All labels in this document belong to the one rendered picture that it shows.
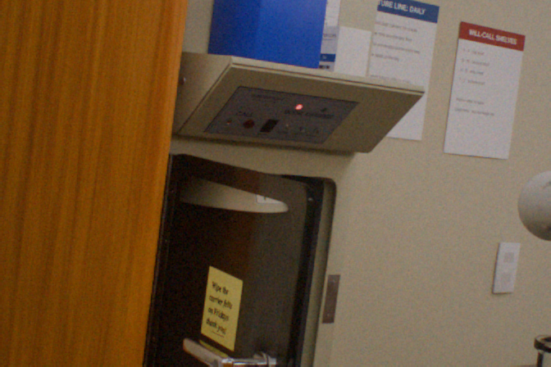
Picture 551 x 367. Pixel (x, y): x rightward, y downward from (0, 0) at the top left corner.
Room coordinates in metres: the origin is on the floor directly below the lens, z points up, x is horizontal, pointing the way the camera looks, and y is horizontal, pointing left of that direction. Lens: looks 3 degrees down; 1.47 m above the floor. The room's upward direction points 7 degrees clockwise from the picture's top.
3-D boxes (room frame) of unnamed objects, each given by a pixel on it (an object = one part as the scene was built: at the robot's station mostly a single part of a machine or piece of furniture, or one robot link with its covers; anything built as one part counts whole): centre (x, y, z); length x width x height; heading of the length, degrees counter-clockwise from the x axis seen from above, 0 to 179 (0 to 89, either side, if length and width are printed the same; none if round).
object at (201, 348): (1.09, 0.03, 1.20); 0.10 x 0.05 x 0.03; 32
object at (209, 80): (1.36, -0.02, 1.46); 0.32 x 0.11 x 0.10; 129
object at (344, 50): (1.40, -0.07, 1.54); 0.05 x 0.05 x 0.06; 33
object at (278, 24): (1.32, 0.03, 1.55); 0.10 x 0.10 x 0.09; 39
